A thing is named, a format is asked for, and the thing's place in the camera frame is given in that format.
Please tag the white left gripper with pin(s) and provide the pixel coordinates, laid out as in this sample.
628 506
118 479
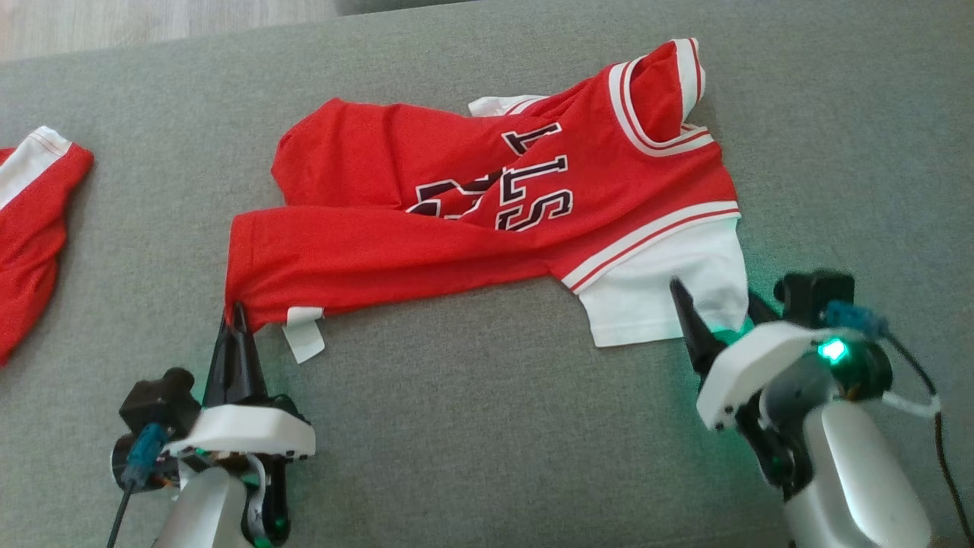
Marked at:
243 430

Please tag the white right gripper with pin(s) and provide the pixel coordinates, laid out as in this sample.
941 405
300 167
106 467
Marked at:
749 365

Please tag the red jersey with letters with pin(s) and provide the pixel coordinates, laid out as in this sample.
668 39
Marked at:
365 251

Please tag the red shorts white stripe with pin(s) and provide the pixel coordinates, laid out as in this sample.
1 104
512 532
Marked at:
30 228

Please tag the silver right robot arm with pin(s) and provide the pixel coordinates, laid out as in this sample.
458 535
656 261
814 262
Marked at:
852 479

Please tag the large grey sofa seat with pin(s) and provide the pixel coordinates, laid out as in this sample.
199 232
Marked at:
487 426

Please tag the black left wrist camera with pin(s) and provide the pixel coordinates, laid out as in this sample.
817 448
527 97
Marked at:
156 399

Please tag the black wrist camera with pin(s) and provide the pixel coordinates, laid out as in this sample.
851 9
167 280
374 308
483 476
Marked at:
156 399
814 297

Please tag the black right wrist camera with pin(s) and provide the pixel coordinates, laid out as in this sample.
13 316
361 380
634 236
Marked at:
814 297

